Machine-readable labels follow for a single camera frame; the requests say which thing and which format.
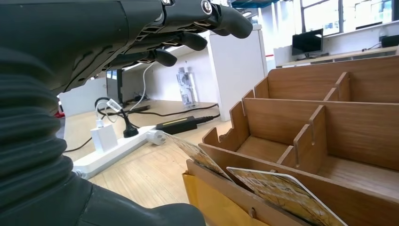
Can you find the yellow hotel key card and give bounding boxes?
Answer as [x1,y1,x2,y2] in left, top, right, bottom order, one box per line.
[163,132,234,182]
[226,167,349,226]

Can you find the white charger cube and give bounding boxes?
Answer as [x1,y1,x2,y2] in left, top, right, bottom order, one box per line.
[90,120,119,153]

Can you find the black computer monitor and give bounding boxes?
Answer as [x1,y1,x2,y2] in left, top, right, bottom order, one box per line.
[381,34,399,49]
[291,28,325,60]

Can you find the white hanging cable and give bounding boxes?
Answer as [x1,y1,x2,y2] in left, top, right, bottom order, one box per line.
[129,62,156,112]

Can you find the wooden card organiser box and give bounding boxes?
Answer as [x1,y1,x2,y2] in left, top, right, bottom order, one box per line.
[186,55,399,226]

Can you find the wood top office desk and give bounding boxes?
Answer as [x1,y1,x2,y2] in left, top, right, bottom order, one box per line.
[276,46,399,68]

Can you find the white round plug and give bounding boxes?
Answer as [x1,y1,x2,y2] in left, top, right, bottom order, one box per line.
[145,129,168,146]

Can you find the white charger cable with tag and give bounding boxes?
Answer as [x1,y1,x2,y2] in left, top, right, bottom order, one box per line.
[95,98,123,125]

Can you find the black power plug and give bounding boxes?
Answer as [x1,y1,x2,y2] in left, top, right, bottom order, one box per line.
[120,107,140,139]

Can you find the flat black device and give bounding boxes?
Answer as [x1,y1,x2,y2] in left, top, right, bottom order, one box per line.
[128,105,151,113]

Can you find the black adapter cable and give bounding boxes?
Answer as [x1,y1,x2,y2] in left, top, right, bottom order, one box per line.
[124,104,221,124]

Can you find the yellow organiser base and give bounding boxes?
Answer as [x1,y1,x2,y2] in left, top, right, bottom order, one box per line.
[182,173,270,226]

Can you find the clear plastic bottle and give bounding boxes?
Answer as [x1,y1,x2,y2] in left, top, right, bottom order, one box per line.
[177,67,198,109]

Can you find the black power adapter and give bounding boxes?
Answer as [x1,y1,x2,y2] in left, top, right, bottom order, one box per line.
[155,116,199,135]

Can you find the white power strip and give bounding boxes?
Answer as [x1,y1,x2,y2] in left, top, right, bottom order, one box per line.
[72,125,157,180]

